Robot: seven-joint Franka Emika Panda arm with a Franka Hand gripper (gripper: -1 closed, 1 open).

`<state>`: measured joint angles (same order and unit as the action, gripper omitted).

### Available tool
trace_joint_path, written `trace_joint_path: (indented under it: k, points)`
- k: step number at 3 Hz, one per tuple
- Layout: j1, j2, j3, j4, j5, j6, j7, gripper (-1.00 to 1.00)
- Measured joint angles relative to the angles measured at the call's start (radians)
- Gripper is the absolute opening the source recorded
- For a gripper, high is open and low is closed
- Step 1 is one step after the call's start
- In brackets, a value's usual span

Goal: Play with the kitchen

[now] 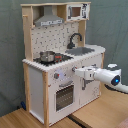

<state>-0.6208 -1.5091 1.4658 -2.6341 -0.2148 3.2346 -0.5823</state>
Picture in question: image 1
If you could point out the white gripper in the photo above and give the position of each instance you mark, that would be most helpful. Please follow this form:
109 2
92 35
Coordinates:
87 72

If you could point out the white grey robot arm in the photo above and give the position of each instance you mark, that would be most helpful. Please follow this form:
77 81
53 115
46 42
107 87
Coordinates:
108 77

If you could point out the wooden toy kitchen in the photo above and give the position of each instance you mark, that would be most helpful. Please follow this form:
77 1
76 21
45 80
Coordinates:
40 84

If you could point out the right red stove knob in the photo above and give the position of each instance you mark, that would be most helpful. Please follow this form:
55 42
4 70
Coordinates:
73 69

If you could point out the red stove knob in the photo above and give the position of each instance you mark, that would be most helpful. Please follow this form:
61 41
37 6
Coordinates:
73 69
56 75

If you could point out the grey toy sink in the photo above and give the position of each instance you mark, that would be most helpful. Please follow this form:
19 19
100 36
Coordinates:
79 51

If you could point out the left red stove knob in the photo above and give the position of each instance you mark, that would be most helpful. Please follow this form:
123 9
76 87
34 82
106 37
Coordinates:
56 75

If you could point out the black toy stovetop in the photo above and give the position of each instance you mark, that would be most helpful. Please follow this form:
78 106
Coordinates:
58 59

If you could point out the toy oven door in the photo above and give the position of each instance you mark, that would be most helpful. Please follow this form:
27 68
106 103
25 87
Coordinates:
64 97

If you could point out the black toy faucet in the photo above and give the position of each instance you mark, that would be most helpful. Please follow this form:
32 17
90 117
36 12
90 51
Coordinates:
73 39

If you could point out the silver toy pot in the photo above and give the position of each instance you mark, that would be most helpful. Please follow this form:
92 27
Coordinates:
47 56

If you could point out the toy microwave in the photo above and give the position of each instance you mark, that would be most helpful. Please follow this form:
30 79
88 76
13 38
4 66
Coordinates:
78 11

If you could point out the grey range hood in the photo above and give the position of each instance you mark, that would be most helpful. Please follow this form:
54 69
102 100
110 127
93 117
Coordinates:
48 18

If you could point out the grey cabinet door handle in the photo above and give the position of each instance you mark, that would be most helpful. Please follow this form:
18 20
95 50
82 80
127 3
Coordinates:
84 84

